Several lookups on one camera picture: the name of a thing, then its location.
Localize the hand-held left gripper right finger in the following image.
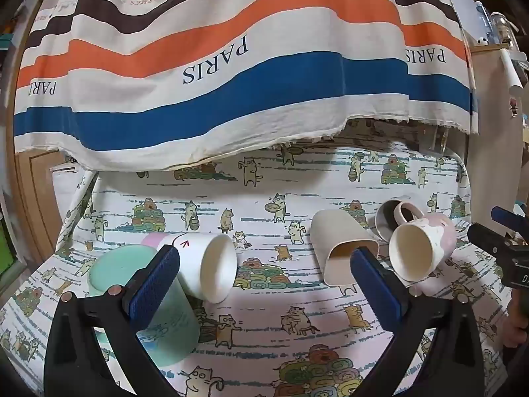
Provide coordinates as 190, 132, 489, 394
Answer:
349, 246, 485, 397

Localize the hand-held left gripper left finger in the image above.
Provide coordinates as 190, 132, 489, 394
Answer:
43, 244, 182, 397

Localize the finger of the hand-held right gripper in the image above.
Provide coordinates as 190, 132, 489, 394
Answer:
491, 205, 529, 241
467, 222, 529, 266

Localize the mint green cup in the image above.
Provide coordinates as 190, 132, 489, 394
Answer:
88, 244, 201, 367

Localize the white cup with pink base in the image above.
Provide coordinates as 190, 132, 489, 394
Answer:
142, 232, 238, 304

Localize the beige square cup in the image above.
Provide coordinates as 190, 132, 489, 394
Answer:
310, 209, 380, 287

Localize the person's right hand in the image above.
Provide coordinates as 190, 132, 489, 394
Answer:
502, 288, 529, 349

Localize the pink and white mug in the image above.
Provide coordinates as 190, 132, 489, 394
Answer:
388, 212, 458, 284

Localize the wooden board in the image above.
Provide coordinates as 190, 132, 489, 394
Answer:
470, 44, 529, 221

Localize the cat printed tablecloth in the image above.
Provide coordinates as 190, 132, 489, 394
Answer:
0, 119, 515, 397

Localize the wooden cabinet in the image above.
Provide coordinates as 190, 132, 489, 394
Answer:
14, 148, 80, 284

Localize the white paper roll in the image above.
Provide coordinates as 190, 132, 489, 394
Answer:
499, 48, 524, 98

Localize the clear plastic bottle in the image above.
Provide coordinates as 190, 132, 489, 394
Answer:
489, 12, 518, 45

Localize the striped cloth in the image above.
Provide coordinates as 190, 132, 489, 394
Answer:
12, 0, 480, 173

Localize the dark mug with pink handle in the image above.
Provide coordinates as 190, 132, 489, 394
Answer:
374, 199, 426, 243

